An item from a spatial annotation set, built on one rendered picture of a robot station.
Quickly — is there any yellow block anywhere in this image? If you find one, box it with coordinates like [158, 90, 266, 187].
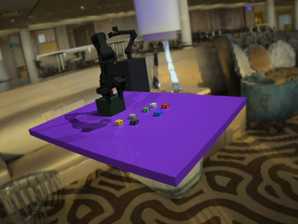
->
[115, 120, 123, 126]

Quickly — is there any blue block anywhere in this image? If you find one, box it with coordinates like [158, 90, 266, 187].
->
[154, 111, 162, 116]

